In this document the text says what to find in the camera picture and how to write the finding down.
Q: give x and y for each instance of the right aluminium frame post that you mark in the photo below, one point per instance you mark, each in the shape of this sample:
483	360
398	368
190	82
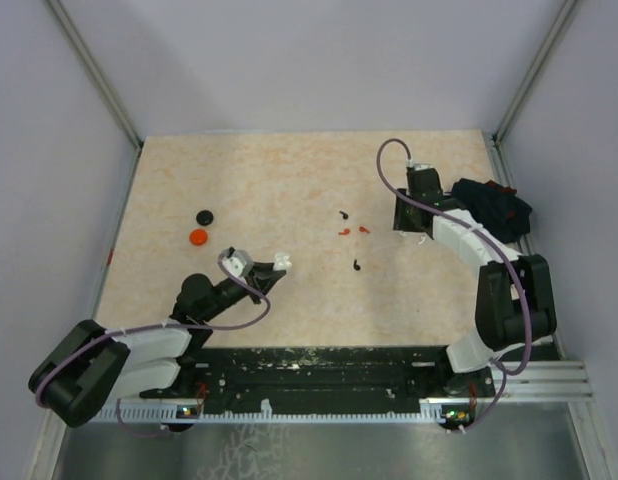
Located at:
557	30

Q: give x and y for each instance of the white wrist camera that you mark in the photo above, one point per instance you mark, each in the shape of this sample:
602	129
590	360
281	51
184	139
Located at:
418	165
237	263

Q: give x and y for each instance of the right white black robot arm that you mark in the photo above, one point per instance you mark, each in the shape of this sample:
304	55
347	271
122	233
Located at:
514	304

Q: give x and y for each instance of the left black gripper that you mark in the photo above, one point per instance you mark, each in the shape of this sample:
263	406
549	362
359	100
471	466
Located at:
263	277

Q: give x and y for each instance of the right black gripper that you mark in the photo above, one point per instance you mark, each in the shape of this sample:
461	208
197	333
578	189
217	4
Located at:
401	223

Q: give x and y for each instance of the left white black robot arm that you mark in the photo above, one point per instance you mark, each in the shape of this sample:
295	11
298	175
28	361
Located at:
93	366

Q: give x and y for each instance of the aluminium frame post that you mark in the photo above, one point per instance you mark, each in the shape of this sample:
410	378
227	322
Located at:
94	71
557	30

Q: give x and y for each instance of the dark navy crumpled cloth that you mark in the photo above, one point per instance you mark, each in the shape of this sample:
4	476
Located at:
496	207

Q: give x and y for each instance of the left aluminium frame post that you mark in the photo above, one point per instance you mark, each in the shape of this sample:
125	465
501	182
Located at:
94	71

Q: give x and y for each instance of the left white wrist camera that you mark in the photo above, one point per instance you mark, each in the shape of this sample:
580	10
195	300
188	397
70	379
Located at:
237	263

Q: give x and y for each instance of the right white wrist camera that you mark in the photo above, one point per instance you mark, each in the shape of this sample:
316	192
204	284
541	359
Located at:
418	165

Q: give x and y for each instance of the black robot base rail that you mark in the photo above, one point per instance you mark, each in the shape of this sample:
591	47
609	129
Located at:
329	380

